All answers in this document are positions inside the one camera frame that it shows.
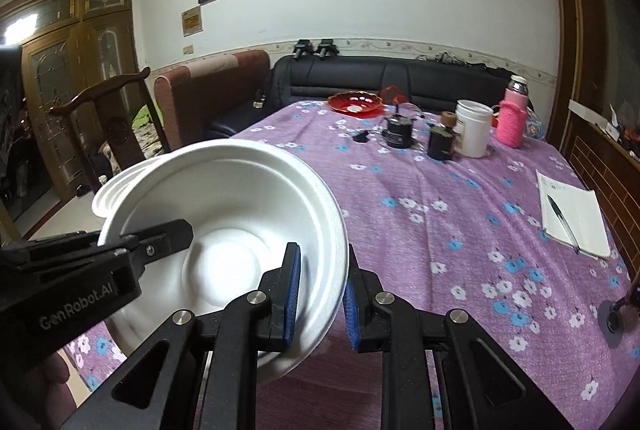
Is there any red gold-rimmed plate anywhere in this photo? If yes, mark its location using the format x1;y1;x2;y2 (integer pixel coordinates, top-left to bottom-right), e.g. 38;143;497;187
327;90;384;117

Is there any white plastic jar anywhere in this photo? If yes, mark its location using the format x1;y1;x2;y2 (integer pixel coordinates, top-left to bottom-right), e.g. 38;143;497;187
454;99;495;159

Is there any patterned seat cushion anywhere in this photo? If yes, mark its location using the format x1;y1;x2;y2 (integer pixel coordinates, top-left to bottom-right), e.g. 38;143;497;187
130;104;169;151

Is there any grey round stand base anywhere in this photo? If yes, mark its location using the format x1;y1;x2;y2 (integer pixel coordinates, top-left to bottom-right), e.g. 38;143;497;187
597;282;640;349

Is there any wooden door frame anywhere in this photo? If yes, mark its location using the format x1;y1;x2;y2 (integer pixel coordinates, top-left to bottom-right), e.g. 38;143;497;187
538;0;586;146

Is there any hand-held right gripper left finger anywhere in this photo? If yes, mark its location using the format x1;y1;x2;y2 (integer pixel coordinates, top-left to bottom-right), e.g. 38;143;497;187
60;241;303;430

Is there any small wall plaque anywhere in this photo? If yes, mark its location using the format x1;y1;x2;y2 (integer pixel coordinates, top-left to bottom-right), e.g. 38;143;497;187
180;6;204;38

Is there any clear printed plastic bag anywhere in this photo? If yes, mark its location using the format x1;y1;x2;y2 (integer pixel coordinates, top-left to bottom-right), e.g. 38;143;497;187
523;109;546;139

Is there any white cardboard box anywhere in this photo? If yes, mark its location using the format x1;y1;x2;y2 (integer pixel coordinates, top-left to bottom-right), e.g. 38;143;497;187
569;99;610;127

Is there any lined notebook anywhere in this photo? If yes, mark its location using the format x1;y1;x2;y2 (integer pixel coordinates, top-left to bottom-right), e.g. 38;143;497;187
535;168;612;260

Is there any wooden glass-door cabinet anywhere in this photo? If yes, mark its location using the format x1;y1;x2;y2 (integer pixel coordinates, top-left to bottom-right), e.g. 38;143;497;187
0;0;151;216

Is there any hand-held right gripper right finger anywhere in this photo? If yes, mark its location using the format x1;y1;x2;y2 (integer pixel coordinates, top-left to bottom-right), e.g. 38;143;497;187
342;244;574;430

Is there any brown upholstered armchair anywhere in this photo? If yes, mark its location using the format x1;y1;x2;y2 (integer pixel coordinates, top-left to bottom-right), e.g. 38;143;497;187
153;49;272;153

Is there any purple floral tablecloth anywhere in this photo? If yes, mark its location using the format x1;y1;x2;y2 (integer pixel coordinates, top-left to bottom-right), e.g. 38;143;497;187
62;98;640;430

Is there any dark wooden chair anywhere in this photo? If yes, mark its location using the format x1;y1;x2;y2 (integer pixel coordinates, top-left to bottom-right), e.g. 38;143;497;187
48;66;169;199

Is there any bottle in pink knit sleeve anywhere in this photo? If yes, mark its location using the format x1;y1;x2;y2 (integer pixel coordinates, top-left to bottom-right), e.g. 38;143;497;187
494;74;531;149

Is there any person's left hand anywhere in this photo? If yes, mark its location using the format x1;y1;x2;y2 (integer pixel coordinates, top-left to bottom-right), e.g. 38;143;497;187
20;349;81;426

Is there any wooden sideboard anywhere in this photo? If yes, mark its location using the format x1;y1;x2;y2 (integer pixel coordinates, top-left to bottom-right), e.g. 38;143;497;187
565;100;640;261

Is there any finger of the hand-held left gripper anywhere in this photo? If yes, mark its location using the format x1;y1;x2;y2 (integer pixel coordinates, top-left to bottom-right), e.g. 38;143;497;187
116;219;195;267

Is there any black geared motor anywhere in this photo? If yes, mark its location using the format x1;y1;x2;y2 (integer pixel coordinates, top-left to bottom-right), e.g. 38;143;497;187
382;112;416;149
426;125;459;161

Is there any black leather sofa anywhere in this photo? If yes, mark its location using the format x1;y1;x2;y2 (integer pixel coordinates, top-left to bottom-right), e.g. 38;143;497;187
207;54;539;133

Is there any red plastic bag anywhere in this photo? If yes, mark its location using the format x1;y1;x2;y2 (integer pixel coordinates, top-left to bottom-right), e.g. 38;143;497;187
379;84;410;111

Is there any black ballpoint pen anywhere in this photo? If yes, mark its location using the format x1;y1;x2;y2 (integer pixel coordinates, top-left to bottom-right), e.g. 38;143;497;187
546;194;581;255

